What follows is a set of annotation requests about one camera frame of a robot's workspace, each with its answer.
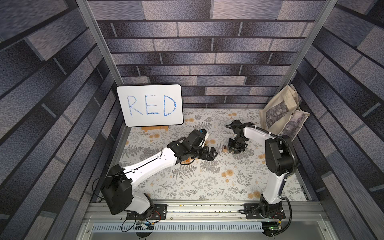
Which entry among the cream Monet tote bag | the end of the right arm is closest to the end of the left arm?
the end of the right arm

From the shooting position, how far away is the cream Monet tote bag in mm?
829

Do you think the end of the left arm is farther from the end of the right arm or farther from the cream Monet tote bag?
the cream Monet tote bag
